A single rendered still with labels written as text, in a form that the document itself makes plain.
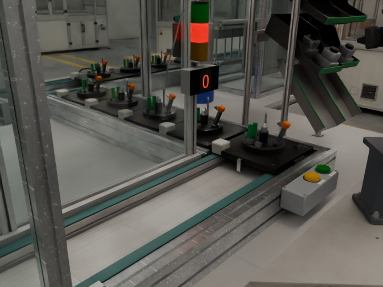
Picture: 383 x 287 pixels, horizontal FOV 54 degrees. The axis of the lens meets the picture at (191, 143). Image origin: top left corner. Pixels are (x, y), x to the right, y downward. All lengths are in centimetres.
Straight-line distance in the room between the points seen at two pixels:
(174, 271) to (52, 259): 32
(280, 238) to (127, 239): 38
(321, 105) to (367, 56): 390
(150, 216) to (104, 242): 14
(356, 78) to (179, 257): 484
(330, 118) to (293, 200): 53
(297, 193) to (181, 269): 39
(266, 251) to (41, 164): 64
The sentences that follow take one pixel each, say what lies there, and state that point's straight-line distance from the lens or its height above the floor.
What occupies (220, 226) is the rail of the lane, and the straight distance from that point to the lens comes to 84.
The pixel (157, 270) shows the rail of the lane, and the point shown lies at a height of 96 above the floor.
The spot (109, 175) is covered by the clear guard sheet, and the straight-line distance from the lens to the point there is 100.
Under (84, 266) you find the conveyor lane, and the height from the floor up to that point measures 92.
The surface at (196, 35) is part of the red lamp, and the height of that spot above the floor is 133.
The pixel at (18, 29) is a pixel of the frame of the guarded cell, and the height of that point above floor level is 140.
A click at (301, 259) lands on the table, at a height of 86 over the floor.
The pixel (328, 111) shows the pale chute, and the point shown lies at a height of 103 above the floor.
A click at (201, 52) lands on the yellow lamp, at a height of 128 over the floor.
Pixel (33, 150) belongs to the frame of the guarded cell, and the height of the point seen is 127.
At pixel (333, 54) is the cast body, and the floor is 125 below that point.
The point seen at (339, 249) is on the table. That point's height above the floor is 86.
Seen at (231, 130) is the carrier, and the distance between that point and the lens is 139.
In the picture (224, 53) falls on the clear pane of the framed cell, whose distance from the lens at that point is 238.
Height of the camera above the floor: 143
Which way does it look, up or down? 22 degrees down
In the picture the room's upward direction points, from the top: 1 degrees clockwise
